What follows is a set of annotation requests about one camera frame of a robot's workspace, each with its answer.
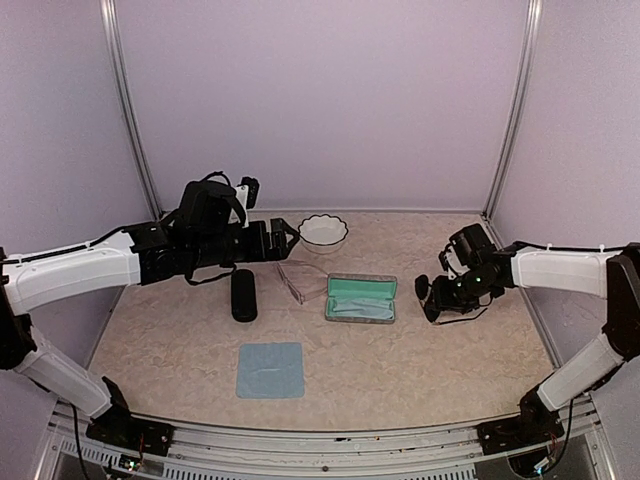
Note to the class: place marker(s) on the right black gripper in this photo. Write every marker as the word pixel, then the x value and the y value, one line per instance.
pixel 443 299

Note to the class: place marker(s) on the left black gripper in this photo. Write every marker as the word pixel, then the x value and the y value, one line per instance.
pixel 261 252

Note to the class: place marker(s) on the grey glasses case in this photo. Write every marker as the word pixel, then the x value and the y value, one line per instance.
pixel 360 286

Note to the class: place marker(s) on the blue cleaning cloth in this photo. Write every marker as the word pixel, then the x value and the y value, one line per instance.
pixel 270 371
pixel 363 308

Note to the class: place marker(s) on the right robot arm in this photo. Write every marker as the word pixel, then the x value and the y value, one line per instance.
pixel 599 284

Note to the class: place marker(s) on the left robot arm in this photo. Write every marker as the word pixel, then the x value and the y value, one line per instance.
pixel 210 227

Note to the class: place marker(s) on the black aviator sunglasses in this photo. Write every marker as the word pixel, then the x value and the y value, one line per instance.
pixel 422 287

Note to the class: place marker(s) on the white scalloped bowl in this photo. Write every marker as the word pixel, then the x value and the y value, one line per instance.
pixel 323 234

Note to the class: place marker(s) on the black glasses case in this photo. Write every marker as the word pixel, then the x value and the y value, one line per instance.
pixel 243 296

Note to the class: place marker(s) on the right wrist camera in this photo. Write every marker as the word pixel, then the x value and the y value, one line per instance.
pixel 449 261

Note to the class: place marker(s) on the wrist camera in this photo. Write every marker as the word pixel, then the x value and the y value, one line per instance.
pixel 449 261
pixel 247 192

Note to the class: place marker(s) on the clear frame glasses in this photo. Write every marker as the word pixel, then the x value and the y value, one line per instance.
pixel 303 280

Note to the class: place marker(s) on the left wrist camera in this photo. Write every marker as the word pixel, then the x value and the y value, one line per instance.
pixel 247 192

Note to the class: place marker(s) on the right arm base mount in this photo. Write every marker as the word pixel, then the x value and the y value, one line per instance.
pixel 520 430

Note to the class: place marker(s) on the front aluminium rail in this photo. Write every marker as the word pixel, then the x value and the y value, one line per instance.
pixel 201 451

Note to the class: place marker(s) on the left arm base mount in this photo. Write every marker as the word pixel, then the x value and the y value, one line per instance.
pixel 118 427

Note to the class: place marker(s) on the right aluminium frame post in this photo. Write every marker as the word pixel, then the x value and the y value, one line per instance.
pixel 525 66

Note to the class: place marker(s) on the aluminium frame post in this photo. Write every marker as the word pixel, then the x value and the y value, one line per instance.
pixel 109 16
pixel 525 66

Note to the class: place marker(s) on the left aluminium frame post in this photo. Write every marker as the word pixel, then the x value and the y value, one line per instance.
pixel 109 16

